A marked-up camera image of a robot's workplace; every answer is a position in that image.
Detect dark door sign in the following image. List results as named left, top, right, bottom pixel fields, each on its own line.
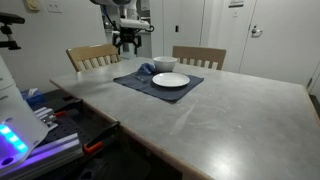
left=228, top=0, right=245, bottom=9

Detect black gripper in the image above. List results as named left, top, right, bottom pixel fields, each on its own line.
left=112, top=28, right=143, bottom=55

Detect blue microfibre cloth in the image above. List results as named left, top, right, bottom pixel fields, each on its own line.
left=137, top=62, right=157, bottom=76

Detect white door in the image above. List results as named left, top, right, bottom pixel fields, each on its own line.
left=238, top=0, right=320, bottom=88

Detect white round plate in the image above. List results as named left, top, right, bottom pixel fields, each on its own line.
left=151, top=72, right=191, bottom=89

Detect white kitchen stove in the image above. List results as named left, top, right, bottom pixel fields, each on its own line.
left=105, top=29, right=138, bottom=60

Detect black camera on stand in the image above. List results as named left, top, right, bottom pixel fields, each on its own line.
left=0, top=12, right=26, bottom=51

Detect white light switch plate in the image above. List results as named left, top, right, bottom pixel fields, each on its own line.
left=45, top=0, right=64, bottom=14

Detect blue tissue box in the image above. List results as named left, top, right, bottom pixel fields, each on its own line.
left=20, top=87, right=47, bottom=108

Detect black perforated mounting board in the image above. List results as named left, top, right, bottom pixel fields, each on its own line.
left=31, top=96, right=116, bottom=148

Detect light wooden slat-back chair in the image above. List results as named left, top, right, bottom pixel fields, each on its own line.
left=65, top=43, right=122, bottom=73
left=171, top=45, right=228, bottom=71

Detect beige round thermostat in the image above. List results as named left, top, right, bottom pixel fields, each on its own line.
left=24, top=0, right=41, bottom=12

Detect aluminium profile rail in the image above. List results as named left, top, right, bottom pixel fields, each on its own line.
left=0, top=132, right=85, bottom=180

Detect silver metal fork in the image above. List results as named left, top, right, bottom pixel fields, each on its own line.
left=132, top=73, right=150, bottom=84

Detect silver door lever handle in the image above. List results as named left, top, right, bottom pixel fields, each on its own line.
left=250, top=24, right=264, bottom=38

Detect grey aluminium blocks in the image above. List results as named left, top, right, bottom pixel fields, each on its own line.
left=33, top=106, right=60, bottom=132

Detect dark blue woven placemat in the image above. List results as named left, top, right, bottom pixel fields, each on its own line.
left=112, top=65, right=205, bottom=104

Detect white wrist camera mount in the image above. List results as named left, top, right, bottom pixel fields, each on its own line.
left=118, top=17, right=153, bottom=32

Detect orange-handled black bar clamp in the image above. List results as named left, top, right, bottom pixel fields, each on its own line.
left=82, top=120, right=122, bottom=155
left=53, top=97, right=85, bottom=118

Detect white ceramic bowl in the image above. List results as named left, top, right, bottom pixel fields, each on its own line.
left=152, top=55, right=179, bottom=73

